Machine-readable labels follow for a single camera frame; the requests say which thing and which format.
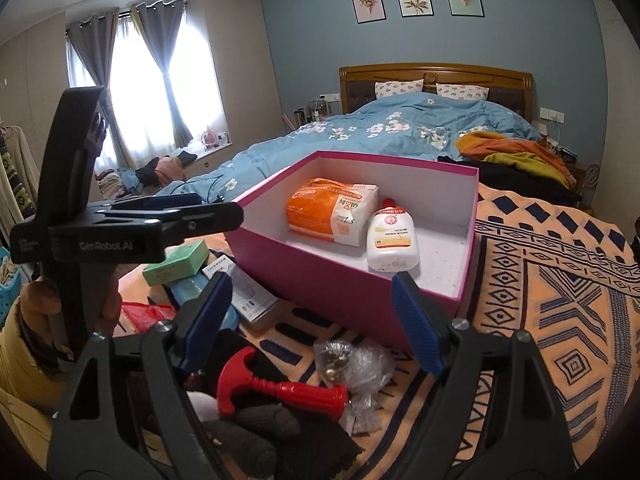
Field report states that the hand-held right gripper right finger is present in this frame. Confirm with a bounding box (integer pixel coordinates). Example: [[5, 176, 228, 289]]
[[391, 270, 576, 480]]

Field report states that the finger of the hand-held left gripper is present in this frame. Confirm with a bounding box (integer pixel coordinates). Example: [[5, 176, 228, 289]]
[[106, 201, 245, 250], [100, 191, 203, 213]]

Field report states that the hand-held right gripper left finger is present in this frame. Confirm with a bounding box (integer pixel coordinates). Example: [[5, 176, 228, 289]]
[[47, 272, 235, 480]]

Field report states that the green small box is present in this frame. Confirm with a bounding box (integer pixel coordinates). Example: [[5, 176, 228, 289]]
[[142, 239, 210, 287]]

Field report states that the clear plastic bag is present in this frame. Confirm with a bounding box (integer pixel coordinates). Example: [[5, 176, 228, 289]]
[[314, 339, 397, 432]]

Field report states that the white lotion bottle red cap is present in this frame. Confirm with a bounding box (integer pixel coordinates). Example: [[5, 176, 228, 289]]
[[366, 197, 425, 274]]

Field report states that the white soft cloth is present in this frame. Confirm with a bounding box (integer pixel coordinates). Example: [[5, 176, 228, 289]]
[[191, 391, 222, 422]]

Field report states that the pink cardboard box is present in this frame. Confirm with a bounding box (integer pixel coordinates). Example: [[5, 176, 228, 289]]
[[223, 149, 481, 357]]

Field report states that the orange and white tissue pack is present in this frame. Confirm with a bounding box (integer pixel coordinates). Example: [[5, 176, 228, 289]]
[[285, 177, 380, 249]]

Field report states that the red toy hammer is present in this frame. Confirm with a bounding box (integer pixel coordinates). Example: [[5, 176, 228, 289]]
[[217, 347, 350, 421]]

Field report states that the person's left forearm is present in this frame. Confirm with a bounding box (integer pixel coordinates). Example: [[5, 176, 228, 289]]
[[0, 305, 76, 480]]

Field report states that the person's left hand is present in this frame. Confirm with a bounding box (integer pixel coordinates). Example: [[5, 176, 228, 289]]
[[21, 276, 124, 347]]

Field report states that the pile of clothes on sill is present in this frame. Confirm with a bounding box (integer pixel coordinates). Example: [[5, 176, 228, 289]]
[[95, 150, 199, 202]]

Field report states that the white rectangular box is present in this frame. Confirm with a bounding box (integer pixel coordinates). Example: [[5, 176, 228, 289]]
[[227, 265, 280, 336]]

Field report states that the red plastic bag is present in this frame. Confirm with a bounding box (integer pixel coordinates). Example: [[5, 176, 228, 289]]
[[120, 301, 177, 335]]

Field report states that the turquoise plastic basket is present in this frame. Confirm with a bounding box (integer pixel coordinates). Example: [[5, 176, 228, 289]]
[[0, 247, 26, 307]]

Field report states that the patterned hanging garment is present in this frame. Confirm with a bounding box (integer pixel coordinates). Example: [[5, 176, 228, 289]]
[[0, 125, 42, 222]]

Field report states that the brown plush toy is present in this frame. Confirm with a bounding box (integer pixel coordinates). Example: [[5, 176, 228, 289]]
[[200, 402, 302, 480]]

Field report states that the grey curtain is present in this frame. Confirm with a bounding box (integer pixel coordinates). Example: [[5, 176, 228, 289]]
[[67, 19, 132, 171], [135, 2, 194, 147]]

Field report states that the black cloth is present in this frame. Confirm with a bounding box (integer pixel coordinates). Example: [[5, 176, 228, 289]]
[[279, 422, 364, 480]]

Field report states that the yellow and orange clothes pile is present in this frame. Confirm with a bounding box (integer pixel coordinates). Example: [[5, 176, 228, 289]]
[[457, 131, 577, 182]]

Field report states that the blue floral duvet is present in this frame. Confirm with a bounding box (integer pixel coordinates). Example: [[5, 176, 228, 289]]
[[155, 91, 544, 212]]

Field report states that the white dotted pillow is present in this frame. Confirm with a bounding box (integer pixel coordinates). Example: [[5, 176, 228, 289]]
[[436, 83, 490, 102], [375, 80, 426, 100]]

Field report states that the wooden bed headboard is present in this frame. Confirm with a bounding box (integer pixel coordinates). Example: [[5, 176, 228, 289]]
[[338, 62, 535, 124]]

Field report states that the framed pink flower picture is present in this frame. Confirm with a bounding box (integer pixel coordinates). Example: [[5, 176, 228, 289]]
[[350, 0, 387, 24]]

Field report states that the black charger cable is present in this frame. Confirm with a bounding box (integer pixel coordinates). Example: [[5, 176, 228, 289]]
[[170, 175, 227, 207]]

